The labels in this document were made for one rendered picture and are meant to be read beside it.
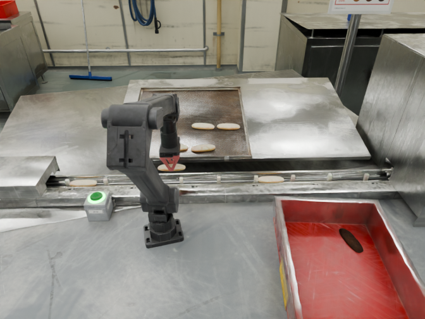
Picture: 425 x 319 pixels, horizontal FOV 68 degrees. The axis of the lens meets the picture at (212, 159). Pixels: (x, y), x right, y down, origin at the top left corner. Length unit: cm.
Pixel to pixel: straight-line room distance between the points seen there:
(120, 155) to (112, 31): 432
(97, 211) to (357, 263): 82
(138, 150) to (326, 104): 117
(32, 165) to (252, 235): 83
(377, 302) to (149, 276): 61
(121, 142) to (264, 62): 409
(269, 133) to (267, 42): 325
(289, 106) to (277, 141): 27
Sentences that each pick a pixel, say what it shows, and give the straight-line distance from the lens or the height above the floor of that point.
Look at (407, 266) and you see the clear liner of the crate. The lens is 97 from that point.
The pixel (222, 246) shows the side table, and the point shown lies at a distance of 101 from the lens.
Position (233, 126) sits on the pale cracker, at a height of 93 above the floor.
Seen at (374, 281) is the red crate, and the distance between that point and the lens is 103.
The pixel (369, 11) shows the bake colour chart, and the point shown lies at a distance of 197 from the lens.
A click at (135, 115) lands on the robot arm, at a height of 132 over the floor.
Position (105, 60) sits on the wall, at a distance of 505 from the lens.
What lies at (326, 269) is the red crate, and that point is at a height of 82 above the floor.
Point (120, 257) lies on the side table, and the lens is 102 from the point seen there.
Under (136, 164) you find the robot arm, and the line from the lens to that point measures 61.
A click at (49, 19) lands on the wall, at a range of 513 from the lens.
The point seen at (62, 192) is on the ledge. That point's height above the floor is 86.
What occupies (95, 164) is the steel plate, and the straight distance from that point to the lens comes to 141.
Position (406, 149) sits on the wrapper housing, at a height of 101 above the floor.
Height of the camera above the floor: 160
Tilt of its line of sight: 35 degrees down
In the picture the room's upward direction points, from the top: straight up
